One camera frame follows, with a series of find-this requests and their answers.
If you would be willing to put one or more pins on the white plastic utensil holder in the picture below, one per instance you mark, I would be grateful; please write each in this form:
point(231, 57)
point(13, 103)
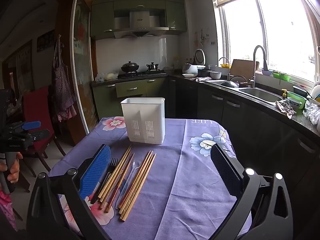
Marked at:
point(142, 112)

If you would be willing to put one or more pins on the wall poster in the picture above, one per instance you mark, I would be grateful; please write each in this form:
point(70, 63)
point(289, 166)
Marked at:
point(45, 40)

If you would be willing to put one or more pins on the kitchen window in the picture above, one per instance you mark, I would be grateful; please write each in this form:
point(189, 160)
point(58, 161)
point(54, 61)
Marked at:
point(282, 35)

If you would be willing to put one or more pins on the white plastic bags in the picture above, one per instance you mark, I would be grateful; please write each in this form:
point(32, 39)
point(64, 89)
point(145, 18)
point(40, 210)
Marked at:
point(107, 76)

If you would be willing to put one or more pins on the yellow container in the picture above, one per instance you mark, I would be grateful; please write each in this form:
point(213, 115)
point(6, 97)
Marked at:
point(225, 66)

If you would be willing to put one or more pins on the green wall cabinets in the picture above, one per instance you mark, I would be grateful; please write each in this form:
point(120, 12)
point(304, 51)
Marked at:
point(101, 17)

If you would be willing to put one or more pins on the white bowl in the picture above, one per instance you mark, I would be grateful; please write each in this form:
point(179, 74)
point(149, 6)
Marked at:
point(215, 75)

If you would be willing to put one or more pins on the grey dish rag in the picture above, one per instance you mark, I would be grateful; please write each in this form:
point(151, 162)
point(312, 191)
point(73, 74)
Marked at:
point(286, 108)

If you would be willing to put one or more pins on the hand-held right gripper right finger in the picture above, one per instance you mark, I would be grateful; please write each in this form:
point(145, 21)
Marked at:
point(225, 170)

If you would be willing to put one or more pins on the small steel faucet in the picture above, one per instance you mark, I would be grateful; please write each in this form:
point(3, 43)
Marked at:
point(228, 67)

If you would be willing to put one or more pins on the black plastic fork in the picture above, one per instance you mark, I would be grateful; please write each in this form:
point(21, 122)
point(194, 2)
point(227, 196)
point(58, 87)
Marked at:
point(113, 163)

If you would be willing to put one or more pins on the dark round pan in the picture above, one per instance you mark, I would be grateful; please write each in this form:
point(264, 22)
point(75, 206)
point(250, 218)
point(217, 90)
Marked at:
point(230, 83)

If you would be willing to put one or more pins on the white rice cooker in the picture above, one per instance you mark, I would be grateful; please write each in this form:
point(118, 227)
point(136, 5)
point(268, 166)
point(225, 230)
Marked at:
point(188, 68)

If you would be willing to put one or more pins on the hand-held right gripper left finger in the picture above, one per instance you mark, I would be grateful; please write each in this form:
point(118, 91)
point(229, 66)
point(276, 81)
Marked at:
point(96, 172)

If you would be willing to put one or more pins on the pink cloth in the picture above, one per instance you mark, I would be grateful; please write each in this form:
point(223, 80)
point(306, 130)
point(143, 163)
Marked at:
point(201, 79)

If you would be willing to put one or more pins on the red chair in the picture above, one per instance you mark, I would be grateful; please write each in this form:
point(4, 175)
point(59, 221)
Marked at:
point(37, 105)

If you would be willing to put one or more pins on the set of wooden chopsticks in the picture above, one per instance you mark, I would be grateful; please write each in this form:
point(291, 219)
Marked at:
point(140, 180)

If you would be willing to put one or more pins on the black wok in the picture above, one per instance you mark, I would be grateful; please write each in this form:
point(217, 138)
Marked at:
point(130, 67)

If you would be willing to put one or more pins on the small black pot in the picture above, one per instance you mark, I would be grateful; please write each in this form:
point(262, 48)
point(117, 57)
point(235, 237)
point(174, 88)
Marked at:
point(152, 66)

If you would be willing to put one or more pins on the steel range hood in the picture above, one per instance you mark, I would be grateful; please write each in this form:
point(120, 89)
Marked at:
point(140, 27)

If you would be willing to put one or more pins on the dark base cabinets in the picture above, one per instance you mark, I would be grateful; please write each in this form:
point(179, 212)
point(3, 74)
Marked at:
point(237, 115)

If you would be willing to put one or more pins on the clear plastic spoon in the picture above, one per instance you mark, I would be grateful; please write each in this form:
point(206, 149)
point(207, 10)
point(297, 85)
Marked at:
point(135, 165)

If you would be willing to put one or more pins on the steel double sink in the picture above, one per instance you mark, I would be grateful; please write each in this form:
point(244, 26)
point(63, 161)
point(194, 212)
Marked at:
point(262, 95)

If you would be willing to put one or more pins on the person's left hand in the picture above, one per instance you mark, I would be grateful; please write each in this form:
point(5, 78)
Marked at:
point(15, 167)

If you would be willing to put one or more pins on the green plastic baskets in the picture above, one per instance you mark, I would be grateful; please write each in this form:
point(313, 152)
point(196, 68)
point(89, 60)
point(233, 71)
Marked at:
point(281, 76)

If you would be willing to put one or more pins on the checkered apron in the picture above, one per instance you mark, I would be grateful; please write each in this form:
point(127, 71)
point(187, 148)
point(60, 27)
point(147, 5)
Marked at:
point(62, 85)

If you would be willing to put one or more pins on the black cooking pot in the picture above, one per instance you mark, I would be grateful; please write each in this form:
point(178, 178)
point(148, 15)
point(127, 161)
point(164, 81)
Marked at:
point(204, 72)

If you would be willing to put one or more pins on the white plate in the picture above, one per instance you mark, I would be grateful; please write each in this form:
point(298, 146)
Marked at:
point(189, 75)

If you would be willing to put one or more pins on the purple floral tablecloth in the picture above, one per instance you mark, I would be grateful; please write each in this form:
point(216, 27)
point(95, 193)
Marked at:
point(190, 180)

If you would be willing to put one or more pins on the stacked plates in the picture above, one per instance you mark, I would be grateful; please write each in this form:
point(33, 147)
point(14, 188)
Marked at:
point(315, 92)

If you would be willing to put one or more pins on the gas stove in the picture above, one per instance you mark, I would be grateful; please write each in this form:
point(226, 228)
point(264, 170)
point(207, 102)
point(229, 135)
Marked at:
point(142, 74)

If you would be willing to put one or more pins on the crumpled plastic wrap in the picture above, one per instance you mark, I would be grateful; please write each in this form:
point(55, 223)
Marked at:
point(311, 113)

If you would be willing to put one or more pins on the purple bowl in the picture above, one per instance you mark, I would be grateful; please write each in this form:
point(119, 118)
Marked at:
point(266, 73)

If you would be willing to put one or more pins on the glass sliding door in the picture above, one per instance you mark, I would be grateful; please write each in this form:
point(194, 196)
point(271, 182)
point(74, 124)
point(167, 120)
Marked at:
point(81, 67)

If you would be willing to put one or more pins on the green rimmed bowl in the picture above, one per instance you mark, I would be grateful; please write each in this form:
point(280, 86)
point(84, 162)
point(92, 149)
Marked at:
point(296, 100)

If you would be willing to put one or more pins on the tall gooseneck faucet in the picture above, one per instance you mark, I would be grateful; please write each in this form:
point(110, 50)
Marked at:
point(254, 62)

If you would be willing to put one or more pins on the person's left forearm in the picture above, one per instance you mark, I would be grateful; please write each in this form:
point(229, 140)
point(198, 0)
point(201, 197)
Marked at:
point(5, 205)

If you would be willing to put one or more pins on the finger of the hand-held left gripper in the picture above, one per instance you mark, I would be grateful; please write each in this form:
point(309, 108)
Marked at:
point(31, 125)
point(37, 135)

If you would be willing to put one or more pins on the yellow soap pump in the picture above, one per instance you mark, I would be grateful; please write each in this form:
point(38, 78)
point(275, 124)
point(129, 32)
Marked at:
point(284, 93)

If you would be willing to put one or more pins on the wooden cutting board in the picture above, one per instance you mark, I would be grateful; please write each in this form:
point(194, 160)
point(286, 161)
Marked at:
point(241, 67)

